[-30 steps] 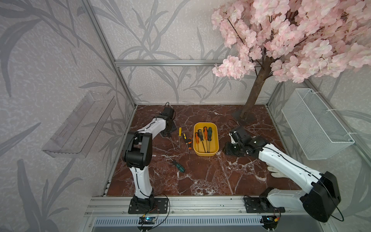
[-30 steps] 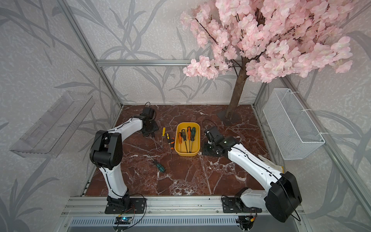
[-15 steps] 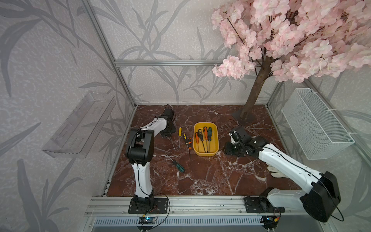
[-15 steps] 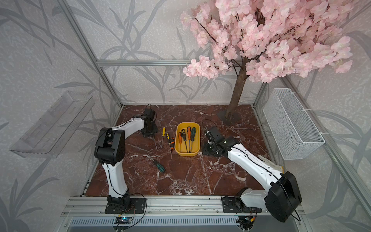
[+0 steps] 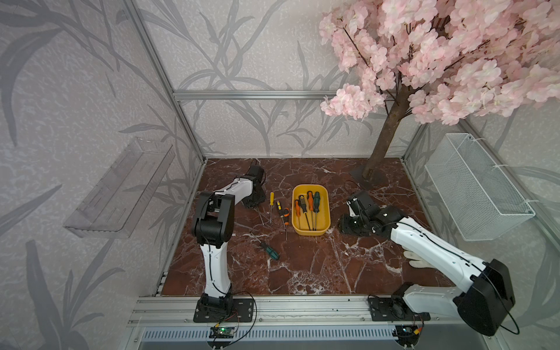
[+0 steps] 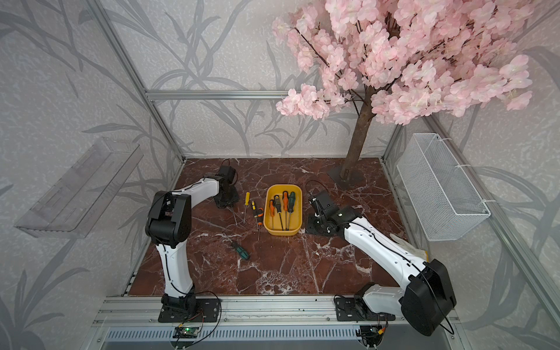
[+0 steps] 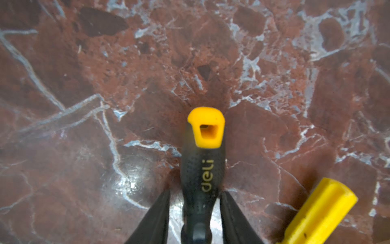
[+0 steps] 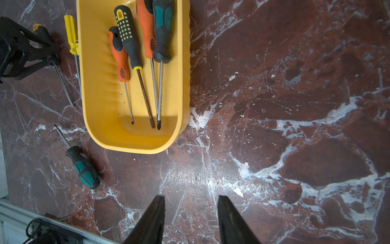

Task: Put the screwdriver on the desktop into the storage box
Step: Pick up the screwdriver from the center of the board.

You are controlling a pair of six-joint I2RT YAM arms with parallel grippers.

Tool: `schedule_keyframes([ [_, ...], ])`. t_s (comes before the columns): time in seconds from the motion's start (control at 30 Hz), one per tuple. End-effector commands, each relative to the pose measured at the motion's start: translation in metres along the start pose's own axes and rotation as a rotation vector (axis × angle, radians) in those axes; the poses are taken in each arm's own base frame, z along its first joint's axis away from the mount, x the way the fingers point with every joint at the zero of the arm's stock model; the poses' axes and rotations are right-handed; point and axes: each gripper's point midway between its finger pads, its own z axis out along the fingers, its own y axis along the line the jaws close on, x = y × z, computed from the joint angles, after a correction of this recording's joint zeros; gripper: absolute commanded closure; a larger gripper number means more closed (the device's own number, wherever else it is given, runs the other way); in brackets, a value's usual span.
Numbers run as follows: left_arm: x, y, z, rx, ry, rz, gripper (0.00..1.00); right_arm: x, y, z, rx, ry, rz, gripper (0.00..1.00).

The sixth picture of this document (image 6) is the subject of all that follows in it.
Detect green black screwdriver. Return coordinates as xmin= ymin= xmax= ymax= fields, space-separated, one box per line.
xmin=226 ymin=238 xmax=250 ymax=261
xmin=287 ymin=191 xmax=296 ymax=230

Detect large orange black screwdriver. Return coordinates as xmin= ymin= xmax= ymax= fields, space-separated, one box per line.
xmin=282 ymin=191 xmax=289 ymax=230

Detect black yellow dotted screwdriver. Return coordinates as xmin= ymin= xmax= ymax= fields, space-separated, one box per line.
xmin=274 ymin=195 xmax=284 ymax=229

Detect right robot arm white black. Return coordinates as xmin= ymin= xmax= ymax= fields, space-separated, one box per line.
xmin=306 ymin=191 xmax=456 ymax=336

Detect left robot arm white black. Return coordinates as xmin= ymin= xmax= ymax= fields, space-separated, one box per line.
xmin=145 ymin=166 xmax=239 ymax=314

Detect black yellow small screwdriver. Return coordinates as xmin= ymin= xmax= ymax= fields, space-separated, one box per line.
xmin=251 ymin=201 xmax=260 ymax=223

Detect yellow plastic storage box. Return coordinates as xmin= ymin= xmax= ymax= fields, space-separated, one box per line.
xmin=263 ymin=184 xmax=303 ymax=236

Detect small orange black screwdriver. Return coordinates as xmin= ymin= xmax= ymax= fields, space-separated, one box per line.
xmin=255 ymin=208 xmax=264 ymax=240

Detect white work glove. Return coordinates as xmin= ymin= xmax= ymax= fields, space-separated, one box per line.
xmin=389 ymin=233 xmax=429 ymax=262

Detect left green circuit board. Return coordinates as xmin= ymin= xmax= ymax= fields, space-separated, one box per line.
xmin=172 ymin=326 xmax=201 ymax=339

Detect pink artificial blossom tree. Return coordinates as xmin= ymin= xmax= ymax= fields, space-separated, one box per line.
xmin=272 ymin=0 xmax=535 ymax=184

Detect yellow handle screwdriver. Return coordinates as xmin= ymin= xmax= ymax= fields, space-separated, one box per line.
xmin=244 ymin=191 xmax=250 ymax=224

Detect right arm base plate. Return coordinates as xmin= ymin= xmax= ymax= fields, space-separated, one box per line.
xmin=333 ymin=295 xmax=396 ymax=322

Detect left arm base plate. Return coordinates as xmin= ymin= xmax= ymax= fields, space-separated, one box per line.
xmin=158 ymin=298 xmax=220 ymax=324

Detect white wire mesh basket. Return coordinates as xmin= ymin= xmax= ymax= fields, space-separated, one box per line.
xmin=397 ymin=133 xmax=491 ymax=242

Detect right circuit board wires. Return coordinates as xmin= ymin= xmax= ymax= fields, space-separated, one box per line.
xmin=355 ymin=324 xmax=390 ymax=349

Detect clear acrylic wall shelf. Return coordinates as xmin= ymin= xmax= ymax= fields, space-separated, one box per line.
xmin=15 ymin=137 xmax=144 ymax=239

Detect aluminium front rail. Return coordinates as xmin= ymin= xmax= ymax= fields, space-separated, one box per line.
xmin=91 ymin=294 xmax=460 ymax=328

